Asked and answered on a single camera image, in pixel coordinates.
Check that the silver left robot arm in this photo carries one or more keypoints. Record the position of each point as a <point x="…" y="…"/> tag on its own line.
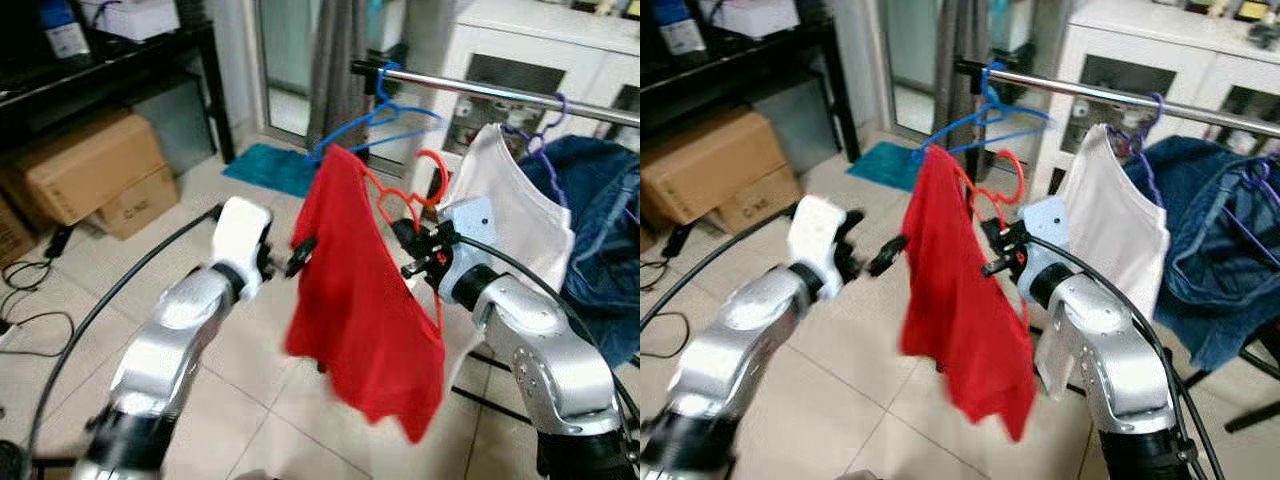
<point x="745" y="330"/>
<point x="185" y="320"/>

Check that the white carton box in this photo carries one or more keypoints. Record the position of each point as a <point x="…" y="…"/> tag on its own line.
<point x="750" y="15"/>
<point x="130" y="18"/>

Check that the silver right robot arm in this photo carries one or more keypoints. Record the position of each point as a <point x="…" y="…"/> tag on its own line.
<point x="545" y="350"/>
<point x="1110" y="350"/>

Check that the small brown cardboard box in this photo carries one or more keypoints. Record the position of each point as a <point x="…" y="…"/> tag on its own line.
<point x="140" y="205"/>
<point x="12" y="235"/>
<point x="765" y="205"/>

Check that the metal clothes rack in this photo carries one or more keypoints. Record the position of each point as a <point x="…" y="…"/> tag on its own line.
<point x="1100" y="94"/>
<point x="500" y="93"/>

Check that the large brown cardboard box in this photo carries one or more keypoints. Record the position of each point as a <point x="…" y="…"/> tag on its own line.
<point x="710" y="165"/>
<point x="80" y="165"/>

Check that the black power adapter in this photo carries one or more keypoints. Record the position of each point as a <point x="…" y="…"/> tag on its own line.
<point x="675" y="242"/>
<point x="57" y="243"/>

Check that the grey storage bin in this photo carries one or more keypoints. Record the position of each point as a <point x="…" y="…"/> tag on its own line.
<point x="800" y="125"/>
<point x="180" y="125"/>

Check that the white hanging garment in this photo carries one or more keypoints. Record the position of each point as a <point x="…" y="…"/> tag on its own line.
<point x="1110" y="220"/>
<point x="520" y="220"/>

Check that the red plastic hanger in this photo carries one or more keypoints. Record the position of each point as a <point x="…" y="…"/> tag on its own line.
<point x="1021" y="178"/>
<point x="444" y="178"/>

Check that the grey curtain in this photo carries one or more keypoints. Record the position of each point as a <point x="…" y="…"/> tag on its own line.
<point x="335" y="70"/>
<point x="965" y="60"/>

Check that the teal floor mat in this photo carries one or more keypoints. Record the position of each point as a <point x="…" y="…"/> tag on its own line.
<point x="885" y="165"/>
<point x="265" y="170"/>

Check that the dark bottle with blue label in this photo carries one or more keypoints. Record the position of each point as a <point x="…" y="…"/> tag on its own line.
<point x="682" y="35"/>
<point x="65" y="38"/>

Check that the blue plastic hanger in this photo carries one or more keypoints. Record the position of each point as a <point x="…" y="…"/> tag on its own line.
<point x="950" y="131"/>
<point x="350" y="129"/>

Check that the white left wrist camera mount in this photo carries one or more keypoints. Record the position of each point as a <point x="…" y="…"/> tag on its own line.
<point x="815" y="235"/>
<point x="240" y="235"/>

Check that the red garment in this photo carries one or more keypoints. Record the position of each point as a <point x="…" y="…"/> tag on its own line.
<point x="960" y="300"/>
<point x="350" y="300"/>

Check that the black shelf rack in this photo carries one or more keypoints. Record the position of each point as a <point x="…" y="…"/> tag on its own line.
<point x="760" y="65"/>
<point x="120" y="65"/>

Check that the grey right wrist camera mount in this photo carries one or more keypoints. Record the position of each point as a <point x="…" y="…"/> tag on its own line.
<point x="470" y="222"/>
<point x="1045" y="222"/>

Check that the blue denim garment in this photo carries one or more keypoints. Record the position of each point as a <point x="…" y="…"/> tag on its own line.
<point x="600" y="250"/>
<point x="1200" y="260"/>

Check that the glass sliding door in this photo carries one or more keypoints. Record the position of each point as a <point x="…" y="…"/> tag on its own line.
<point x="285" y="60"/>
<point x="910" y="60"/>

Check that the purple plastic hanger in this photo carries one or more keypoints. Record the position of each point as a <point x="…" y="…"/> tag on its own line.
<point x="633" y="205"/>
<point x="1255" y="172"/>
<point x="565" y="105"/>
<point x="1160" y="103"/>

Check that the white cabinet with glass doors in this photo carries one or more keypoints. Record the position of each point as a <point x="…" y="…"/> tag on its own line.
<point x="530" y="40"/>
<point x="1150" y="40"/>

